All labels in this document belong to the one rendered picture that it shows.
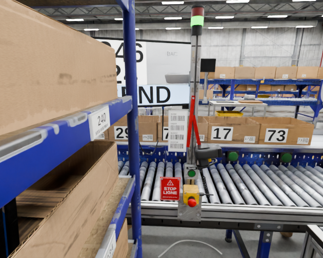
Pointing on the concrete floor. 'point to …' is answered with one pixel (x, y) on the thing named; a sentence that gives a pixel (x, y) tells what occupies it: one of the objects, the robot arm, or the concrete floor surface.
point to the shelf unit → (5, 180)
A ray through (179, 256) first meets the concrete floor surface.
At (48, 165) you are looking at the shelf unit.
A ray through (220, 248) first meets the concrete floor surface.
